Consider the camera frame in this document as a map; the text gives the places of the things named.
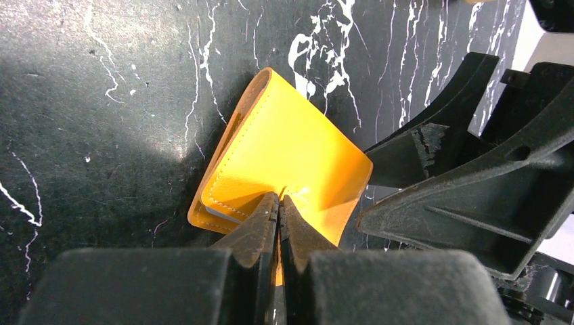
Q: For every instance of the orange leather card holder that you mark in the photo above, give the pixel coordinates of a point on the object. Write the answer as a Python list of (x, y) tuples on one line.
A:
[(277, 141)]

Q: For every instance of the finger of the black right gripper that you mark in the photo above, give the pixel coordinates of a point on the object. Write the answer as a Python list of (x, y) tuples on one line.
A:
[(437, 140), (499, 206)]

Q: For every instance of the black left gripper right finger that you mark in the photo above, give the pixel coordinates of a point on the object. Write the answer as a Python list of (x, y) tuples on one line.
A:
[(325, 285)]

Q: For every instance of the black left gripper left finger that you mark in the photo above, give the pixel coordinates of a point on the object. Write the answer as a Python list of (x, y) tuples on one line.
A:
[(230, 282)]

